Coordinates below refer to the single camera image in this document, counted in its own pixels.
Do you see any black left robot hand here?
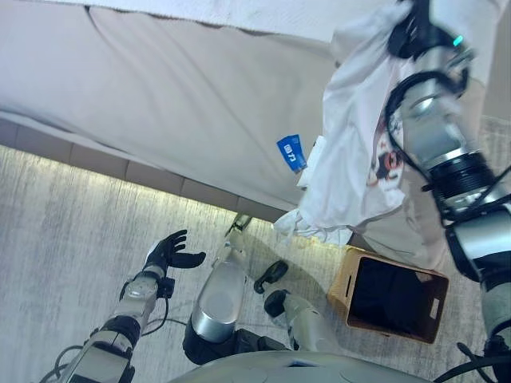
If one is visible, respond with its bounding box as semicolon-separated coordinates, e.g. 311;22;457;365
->
144;229;208;276

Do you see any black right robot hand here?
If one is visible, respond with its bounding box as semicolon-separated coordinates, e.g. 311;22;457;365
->
386;0;454;61

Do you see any white t-shirt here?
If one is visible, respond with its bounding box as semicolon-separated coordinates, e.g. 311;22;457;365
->
273;0;425;247

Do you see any blue paper tag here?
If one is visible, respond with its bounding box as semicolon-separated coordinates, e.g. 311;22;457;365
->
275;133;308;173

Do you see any black garment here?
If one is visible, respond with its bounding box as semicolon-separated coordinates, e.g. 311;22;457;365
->
350;259;445;333

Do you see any brown wicker basket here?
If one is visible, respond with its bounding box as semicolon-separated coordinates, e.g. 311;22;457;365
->
327;245;450;345

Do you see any silver left robot leg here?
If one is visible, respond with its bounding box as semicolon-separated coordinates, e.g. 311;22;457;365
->
181;213;253;366

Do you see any grey streaked rug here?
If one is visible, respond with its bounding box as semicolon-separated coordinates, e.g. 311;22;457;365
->
0;115;511;383

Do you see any white duvet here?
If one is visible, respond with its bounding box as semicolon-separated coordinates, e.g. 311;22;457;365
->
81;0;511;81

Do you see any tan upholstered bed frame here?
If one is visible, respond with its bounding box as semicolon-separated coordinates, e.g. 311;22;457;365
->
0;117;297;213

